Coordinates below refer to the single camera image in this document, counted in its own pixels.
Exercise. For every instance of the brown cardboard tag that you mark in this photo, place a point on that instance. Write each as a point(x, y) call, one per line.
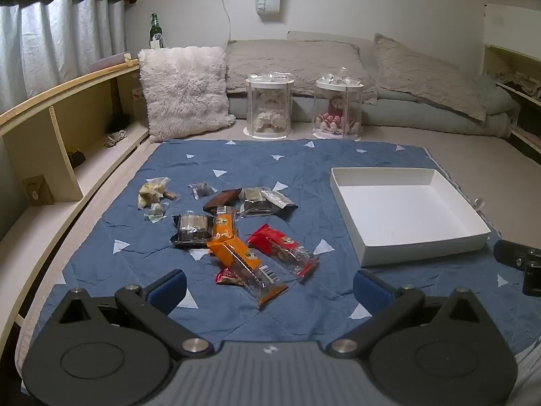
point(38, 190)

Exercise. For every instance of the small orange snack packet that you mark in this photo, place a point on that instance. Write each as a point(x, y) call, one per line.
point(224, 224)

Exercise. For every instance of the yellow crumpled wrapper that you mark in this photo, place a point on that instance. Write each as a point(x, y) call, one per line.
point(151, 190)

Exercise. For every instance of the blue blanket with white triangles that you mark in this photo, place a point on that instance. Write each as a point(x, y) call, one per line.
point(274, 165)

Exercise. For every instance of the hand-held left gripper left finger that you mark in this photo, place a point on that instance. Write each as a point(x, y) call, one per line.
point(171, 289)

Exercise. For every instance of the fluffy white pillow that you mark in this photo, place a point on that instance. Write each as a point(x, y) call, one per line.
point(184, 91)

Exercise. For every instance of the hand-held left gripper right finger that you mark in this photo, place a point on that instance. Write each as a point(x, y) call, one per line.
point(367, 294)

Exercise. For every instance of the wooden wall shelf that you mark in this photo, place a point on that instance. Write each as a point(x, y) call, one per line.
point(515, 89)

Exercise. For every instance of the clear jar with white doll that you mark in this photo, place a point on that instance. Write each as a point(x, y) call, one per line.
point(269, 108)

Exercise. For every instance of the grey curtain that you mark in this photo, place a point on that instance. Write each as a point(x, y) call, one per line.
point(59, 46)

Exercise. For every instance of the small red candy packet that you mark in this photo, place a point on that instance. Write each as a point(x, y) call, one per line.
point(226, 278)

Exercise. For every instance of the white cardboard box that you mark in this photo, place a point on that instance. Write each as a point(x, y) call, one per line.
point(401, 211)

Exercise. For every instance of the green glass bottle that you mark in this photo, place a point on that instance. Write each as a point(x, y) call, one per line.
point(156, 31)

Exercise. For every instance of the red snack packet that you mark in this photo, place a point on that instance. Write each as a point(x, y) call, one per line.
point(283, 249)

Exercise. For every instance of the clear jar with red doll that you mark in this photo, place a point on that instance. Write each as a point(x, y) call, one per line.
point(337, 110)

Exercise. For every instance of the grey textured pillow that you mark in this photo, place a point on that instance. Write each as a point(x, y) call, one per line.
point(427, 76)
point(291, 65)

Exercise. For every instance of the wooden side shelf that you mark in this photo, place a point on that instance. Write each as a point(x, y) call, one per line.
point(63, 135)

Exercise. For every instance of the green white wrapped candy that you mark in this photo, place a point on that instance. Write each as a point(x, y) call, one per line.
point(156, 212)

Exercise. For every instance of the dark brown snack packet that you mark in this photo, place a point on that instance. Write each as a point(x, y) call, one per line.
point(222, 200)

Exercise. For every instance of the clear snack bar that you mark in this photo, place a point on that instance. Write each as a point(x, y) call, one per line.
point(279, 201)

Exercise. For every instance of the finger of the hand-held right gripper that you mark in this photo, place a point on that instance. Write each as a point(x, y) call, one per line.
point(532, 279)
point(509, 253)

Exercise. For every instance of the large orange snack packet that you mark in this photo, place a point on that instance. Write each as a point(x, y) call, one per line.
point(249, 273)

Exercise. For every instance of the small brown candy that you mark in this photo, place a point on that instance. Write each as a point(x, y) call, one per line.
point(171, 196)

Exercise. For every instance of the clear wrapped dark candy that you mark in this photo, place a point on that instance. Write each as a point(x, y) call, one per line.
point(203, 189)

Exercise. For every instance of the black brownie packet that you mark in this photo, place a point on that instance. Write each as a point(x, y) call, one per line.
point(253, 203)
point(192, 228)

